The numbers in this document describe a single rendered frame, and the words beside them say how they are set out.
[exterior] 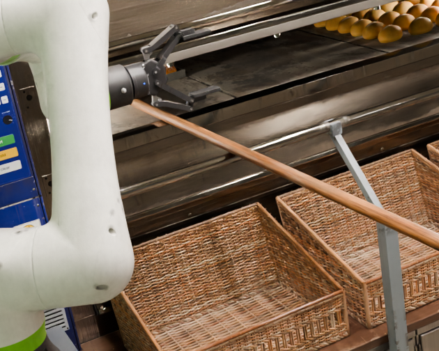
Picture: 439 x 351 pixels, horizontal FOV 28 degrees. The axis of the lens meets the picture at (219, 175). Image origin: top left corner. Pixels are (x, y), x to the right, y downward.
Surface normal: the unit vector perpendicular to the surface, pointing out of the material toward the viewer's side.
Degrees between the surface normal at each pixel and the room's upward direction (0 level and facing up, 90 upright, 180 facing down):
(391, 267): 90
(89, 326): 90
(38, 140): 90
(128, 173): 70
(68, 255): 51
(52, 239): 27
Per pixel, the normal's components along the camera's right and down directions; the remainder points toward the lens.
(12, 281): -0.05, 0.20
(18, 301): 0.02, 0.68
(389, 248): 0.43, 0.27
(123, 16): 0.35, -0.06
